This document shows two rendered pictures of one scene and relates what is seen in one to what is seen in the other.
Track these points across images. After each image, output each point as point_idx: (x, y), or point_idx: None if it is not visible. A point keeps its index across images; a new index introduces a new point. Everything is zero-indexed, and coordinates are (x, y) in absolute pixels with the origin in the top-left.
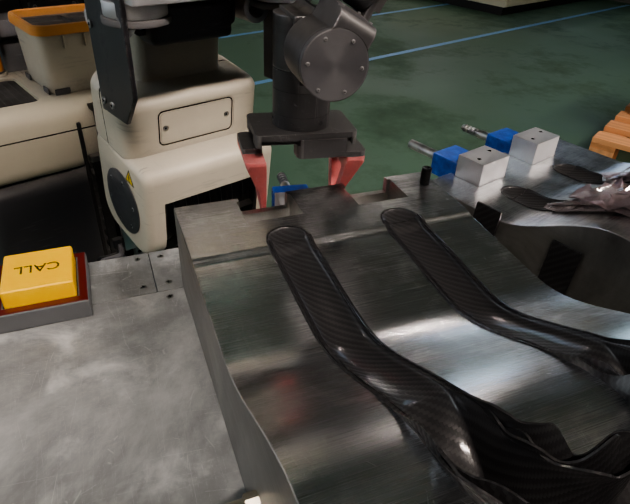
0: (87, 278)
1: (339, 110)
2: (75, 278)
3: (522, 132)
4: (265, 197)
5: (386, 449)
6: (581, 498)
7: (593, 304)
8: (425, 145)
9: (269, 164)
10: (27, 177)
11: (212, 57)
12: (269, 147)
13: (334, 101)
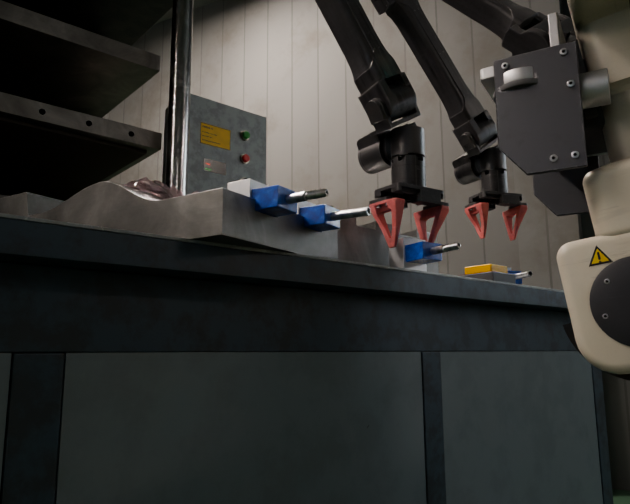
0: (472, 274)
1: (398, 182)
2: (472, 272)
3: (264, 184)
4: (420, 237)
5: None
6: None
7: None
8: (352, 209)
9: (561, 278)
10: None
11: (609, 154)
12: (557, 253)
13: (369, 173)
